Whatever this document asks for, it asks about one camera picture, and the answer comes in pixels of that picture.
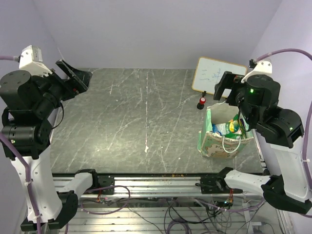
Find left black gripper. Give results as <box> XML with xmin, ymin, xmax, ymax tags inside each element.
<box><xmin>33</xmin><ymin>58</ymin><xmax>93</xmax><ymax>116</ymax></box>

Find green snack packet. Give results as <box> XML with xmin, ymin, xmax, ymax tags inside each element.
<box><xmin>225</xmin><ymin>114</ymin><xmax>246</xmax><ymax>135</ymax></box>

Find green patterned paper bag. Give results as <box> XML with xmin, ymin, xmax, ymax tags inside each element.
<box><xmin>197</xmin><ymin>102</ymin><xmax>254</xmax><ymax>159</ymax></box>

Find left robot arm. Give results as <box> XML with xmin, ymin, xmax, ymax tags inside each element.
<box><xmin>0</xmin><ymin>60</ymin><xmax>99</xmax><ymax>233</ymax></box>

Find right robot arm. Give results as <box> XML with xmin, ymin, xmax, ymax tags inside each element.
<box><xmin>214</xmin><ymin>72</ymin><xmax>312</xmax><ymax>215</ymax></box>

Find small whiteboard with writing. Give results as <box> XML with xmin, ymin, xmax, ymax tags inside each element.
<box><xmin>192</xmin><ymin>57</ymin><xmax>247</xmax><ymax>95</ymax></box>

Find red and black marker cap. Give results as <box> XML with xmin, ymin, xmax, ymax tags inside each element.
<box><xmin>196</xmin><ymin>97</ymin><xmax>206</xmax><ymax>110</ymax></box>

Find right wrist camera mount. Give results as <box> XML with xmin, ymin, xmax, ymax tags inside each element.
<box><xmin>241</xmin><ymin>59</ymin><xmax>273</xmax><ymax>83</ymax></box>

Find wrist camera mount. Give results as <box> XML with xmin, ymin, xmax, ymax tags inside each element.
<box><xmin>241</xmin><ymin>59</ymin><xmax>273</xmax><ymax>83</ymax></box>
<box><xmin>19</xmin><ymin>45</ymin><xmax>52</xmax><ymax>77</ymax></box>

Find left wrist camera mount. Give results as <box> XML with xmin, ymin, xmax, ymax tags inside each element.
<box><xmin>19</xmin><ymin>45</ymin><xmax>52</xmax><ymax>77</ymax></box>

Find aluminium rail frame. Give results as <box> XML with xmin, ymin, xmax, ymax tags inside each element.
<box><xmin>48</xmin><ymin>174</ymin><xmax>269</xmax><ymax>199</ymax></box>

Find tangled cables under frame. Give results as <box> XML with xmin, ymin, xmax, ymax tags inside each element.
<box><xmin>80</xmin><ymin>187</ymin><xmax>269</xmax><ymax>234</ymax></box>

